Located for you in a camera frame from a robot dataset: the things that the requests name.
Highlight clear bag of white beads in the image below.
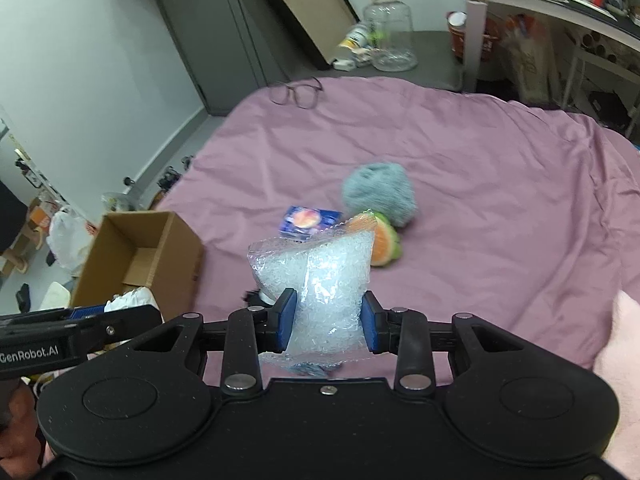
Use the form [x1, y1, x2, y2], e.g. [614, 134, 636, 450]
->
[247, 214, 376, 377]

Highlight blue tissue pack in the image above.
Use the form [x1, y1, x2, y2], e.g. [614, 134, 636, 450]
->
[279, 206, 342, 240]

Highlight person's left hand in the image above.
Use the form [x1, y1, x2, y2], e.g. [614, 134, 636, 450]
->
[1, 382, 42, 479]

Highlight black lace scrunchie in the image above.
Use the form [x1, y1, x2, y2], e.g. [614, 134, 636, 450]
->
[243, 289, 272, 308]

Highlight white crumpled tissue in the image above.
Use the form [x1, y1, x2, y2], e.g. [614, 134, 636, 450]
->
[104, 287, 160, 312]

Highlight white plastic bag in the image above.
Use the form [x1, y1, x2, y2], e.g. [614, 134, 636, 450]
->
[47, 206, 98, 276]

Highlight cardboard box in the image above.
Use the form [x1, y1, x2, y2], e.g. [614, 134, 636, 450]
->
[70, 211, 204, 321]

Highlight hamburger plush toy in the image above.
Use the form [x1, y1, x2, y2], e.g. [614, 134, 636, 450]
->
[346, 211, 402, 268]

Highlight grey-blue fluffy plush ball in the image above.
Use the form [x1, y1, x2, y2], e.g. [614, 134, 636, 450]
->
[342, 162, 418, 228]

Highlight pink bed sheet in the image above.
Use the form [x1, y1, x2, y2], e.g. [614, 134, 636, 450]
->
[162, 77, 639, 366]

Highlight pink plush toy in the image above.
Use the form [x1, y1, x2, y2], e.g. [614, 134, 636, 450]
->
[593, 290, 640, 479]

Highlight black-framed eyeglasses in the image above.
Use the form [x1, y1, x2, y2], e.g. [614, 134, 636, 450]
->
[268, 77, 324, 110]

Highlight white bottle on floor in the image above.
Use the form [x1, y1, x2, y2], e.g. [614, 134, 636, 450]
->
[332, 23, 372, 72]

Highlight clear large water jug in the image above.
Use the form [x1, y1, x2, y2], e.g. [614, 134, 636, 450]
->
[362, 0, 418, 73]

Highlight brown framed board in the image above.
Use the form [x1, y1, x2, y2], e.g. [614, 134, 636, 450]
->
[266, 0, 358, 70]

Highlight white desk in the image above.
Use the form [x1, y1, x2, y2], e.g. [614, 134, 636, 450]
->
[462, 0, 639, 92]

